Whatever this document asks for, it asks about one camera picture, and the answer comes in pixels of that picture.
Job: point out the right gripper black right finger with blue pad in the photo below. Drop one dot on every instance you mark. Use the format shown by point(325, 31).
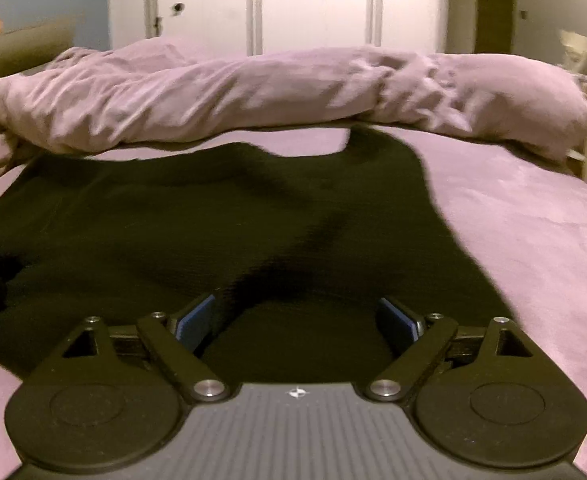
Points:
point(444, 361)

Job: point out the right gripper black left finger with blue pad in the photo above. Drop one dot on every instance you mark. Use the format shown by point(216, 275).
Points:
point(150, 361)

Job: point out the black garment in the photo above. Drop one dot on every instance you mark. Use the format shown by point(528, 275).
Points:
point(318, 240)

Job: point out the wooden bedside table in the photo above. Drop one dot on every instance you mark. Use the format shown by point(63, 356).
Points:
point(576, 157)

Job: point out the rolled mauve duvet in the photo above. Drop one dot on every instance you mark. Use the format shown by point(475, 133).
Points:
point(160, 91)

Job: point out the white bouquet on table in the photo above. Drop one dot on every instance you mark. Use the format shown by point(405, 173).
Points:
point(574, 51)

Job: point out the grey-green headboard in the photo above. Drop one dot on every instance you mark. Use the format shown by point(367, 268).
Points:
point(34, 46)

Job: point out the white wardrobe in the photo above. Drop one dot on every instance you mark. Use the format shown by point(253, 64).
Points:
point(251, 27)

